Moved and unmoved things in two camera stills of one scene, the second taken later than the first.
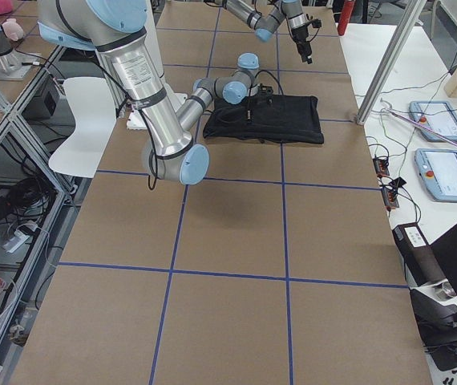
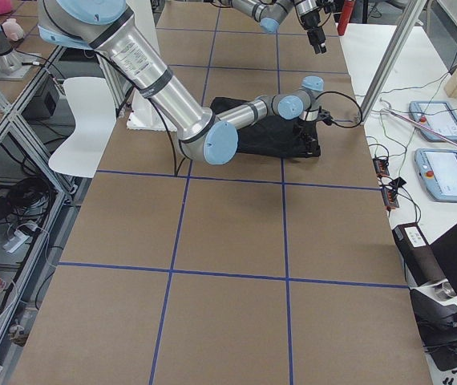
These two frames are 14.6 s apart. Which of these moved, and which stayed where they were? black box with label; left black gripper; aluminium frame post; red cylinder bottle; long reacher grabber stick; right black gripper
Moved: right black gripper; left black gripper
Stayed: long reacher grabber stick; aluminium frame post; red cylinder bottle; black box with label
